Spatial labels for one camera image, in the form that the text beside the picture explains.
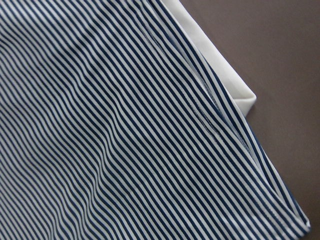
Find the navy white striped polo shirt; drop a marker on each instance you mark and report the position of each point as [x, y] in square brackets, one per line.
[113, 126]

